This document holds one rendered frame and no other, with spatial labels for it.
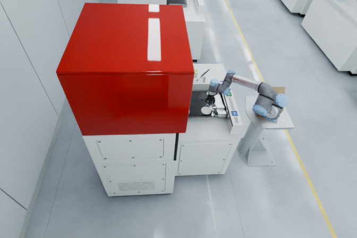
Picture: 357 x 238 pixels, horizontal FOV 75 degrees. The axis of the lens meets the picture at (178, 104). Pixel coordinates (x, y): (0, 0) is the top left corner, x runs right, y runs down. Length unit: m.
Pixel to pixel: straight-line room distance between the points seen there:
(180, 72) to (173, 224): 1.84
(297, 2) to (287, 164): 4.31
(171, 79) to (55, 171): 2.21
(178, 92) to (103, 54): 0.49
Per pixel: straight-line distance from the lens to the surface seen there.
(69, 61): 1.45
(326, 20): 5.62
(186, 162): 2.56
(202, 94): 2.50
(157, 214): 2.78
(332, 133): 4.08
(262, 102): 1.90
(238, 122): 2.26
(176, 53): 1.44
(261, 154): 3.31
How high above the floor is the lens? 2.66
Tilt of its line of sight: 48 degrees down
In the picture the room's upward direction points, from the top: 5 degrees clockwise
